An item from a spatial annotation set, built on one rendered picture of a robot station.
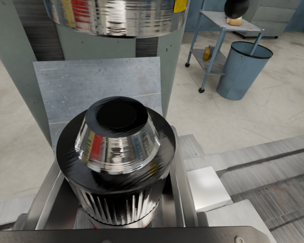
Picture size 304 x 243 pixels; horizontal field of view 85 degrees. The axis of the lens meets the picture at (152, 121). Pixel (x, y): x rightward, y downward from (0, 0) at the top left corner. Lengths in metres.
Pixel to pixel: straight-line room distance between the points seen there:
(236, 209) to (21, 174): 1.58
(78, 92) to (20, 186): 1.25
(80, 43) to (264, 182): 0.56
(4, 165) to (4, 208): 1.39
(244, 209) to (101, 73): 0.43
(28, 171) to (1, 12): 1.36
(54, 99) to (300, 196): 0.64
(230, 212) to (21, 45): 0.52
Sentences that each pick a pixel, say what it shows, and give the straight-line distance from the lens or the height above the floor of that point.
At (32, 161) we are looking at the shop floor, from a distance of 1.74.
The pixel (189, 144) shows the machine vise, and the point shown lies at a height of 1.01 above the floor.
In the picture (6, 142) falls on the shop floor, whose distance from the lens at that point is 2.00.
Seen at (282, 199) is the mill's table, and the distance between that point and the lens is 0.51.
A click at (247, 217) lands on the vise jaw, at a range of 0.31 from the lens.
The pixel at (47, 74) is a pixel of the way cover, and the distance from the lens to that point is 0.50.
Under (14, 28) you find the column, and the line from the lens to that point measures 0.49.
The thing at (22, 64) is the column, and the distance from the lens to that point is 0.52.
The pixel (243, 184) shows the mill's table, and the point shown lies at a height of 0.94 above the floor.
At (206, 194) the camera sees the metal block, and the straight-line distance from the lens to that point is 0.26.
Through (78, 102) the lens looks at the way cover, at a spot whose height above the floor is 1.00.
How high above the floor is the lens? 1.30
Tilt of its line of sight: 45 degrees down
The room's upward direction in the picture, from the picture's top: 7 degrees clockwise
